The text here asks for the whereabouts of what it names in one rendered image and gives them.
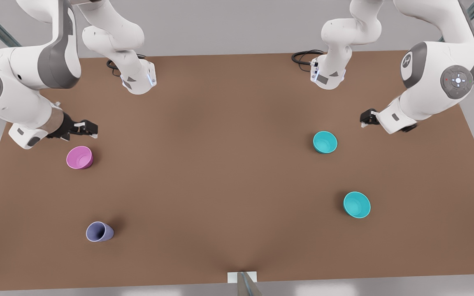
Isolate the lavender purple cup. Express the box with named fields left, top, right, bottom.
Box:
left=86, top=222, right=115, bottom=243

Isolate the teal blue bowl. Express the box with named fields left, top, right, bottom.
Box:
left=313, top=131, right=338, bottom=155
left=343, top=192, right=372, bottom=219

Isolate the silver post foot plate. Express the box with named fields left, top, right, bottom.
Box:
left=227, top=271, right=258, bottom=284

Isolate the pink bowl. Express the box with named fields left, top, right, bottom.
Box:
left=66, top=146, right=94, bottom=170

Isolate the black cable loop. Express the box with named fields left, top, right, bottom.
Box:
left=106, top=53, right=147, bottom=77
left=291, top=50, right=326, bottom=73

